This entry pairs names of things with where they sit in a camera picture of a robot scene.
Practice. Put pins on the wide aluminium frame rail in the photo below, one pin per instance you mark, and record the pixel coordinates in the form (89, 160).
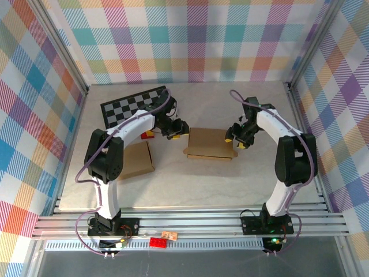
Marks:
(187, 222)

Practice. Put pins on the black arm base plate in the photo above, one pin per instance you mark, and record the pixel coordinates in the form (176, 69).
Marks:
(248, 223)
(131, 226)

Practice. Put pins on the brown cardboard mailer box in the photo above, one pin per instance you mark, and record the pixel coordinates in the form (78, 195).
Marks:
(207, 142)
(138, 161)

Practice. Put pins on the small red toy brick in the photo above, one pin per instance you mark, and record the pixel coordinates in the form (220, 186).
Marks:
(147, 137)

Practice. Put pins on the small controller board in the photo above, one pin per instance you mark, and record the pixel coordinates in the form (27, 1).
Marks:
(112, 244)
(272, 241)

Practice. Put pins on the aluminium frame post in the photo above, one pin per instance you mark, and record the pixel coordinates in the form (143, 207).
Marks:
(314, 43)
(62, 43)

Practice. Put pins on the narrow aluminium side rail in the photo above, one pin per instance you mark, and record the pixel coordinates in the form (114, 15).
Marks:
(300, 109)

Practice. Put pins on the red studded toy brick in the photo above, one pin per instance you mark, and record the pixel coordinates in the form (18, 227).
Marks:
(158, 242)

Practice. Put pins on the small copper circuit board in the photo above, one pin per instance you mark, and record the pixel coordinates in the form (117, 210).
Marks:
(170, 235)

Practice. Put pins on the black and grey checkerboard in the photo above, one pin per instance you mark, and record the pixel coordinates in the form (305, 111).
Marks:
(124, 105)

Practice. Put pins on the aluminium frame bar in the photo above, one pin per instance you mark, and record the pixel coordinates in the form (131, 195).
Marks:
(34, 259)
(347, 256)

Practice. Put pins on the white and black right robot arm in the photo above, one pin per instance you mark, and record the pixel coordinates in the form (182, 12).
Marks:
(294, 161)

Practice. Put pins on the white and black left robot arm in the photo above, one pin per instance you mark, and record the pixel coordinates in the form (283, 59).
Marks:
(108, 199)

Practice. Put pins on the small yellow toy brick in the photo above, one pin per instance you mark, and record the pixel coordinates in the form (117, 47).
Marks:
(149, 132)

